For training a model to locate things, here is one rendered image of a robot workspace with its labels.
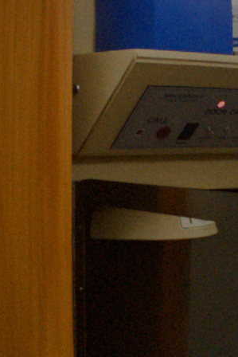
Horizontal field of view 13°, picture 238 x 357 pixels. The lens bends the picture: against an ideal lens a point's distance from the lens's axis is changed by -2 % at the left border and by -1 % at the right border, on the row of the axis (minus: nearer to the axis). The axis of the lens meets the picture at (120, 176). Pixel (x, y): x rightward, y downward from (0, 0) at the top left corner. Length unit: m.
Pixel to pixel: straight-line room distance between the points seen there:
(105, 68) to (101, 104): 0.03
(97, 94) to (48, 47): 0.09
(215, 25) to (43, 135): 0.21
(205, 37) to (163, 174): 0.18
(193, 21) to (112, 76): 0.10
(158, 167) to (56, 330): 0.25
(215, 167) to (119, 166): 0.13
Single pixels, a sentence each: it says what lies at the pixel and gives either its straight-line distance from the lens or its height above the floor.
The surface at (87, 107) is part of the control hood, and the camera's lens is 1.01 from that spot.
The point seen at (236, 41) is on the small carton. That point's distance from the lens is 1.10.
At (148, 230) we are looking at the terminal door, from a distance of 0.91.
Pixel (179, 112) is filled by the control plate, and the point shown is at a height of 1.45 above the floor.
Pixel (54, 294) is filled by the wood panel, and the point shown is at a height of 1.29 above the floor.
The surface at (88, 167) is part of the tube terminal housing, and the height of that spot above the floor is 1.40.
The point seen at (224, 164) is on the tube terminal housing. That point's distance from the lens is 1.17.
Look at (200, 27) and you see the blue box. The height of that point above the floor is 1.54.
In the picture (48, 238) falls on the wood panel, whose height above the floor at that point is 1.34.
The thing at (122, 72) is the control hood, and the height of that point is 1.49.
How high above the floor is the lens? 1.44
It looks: 3 degrees down
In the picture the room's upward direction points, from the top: straight up
